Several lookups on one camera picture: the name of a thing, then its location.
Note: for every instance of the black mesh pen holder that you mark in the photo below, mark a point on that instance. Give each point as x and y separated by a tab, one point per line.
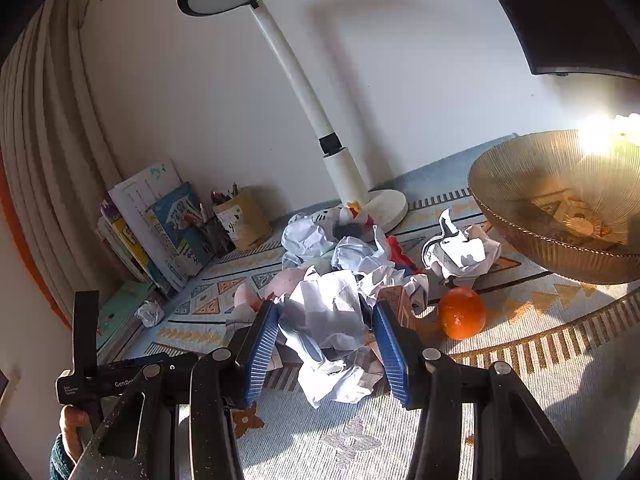
217	237

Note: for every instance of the paper with black print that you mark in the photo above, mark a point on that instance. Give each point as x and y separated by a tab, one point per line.
465	255

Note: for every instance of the white desk lamp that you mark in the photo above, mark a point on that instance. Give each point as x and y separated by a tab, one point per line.
300	85

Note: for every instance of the person's left forearm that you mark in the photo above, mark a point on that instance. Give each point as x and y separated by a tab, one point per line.
62	460

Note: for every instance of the brown paper pen holder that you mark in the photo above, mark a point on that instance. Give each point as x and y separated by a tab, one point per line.
245	220

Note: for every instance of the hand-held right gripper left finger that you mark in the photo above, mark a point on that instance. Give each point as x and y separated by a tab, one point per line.
260	355

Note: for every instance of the amber ribbed glass bowl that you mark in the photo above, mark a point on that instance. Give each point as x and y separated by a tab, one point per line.
550	260

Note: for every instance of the orange and blue snack packet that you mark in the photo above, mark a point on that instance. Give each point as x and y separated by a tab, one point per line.
397	252

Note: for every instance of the patterned woven table mat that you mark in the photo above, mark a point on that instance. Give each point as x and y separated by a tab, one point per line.
310	435

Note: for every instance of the white cat plush toy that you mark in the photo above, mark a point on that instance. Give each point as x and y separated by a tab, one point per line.
325	217

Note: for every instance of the black monitor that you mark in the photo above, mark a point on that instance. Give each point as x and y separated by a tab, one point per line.
575	10

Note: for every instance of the bunch of pens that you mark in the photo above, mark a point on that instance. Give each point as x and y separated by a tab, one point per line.
220	195
195	217

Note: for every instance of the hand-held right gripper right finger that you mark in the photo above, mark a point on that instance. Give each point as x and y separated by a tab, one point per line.
395	360

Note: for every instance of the white paper booklet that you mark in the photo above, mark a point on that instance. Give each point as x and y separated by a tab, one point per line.
145	185

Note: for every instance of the blue workbook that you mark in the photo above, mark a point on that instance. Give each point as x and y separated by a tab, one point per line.
172	230

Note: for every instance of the orange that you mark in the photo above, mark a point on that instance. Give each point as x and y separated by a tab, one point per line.
461	314

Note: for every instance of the small white paper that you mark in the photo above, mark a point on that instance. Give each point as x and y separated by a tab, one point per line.
150	313

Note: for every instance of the person's left hand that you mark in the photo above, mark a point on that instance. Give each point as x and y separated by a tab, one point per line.
72	422

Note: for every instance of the green flat book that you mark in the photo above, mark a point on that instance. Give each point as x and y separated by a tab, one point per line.
122	310

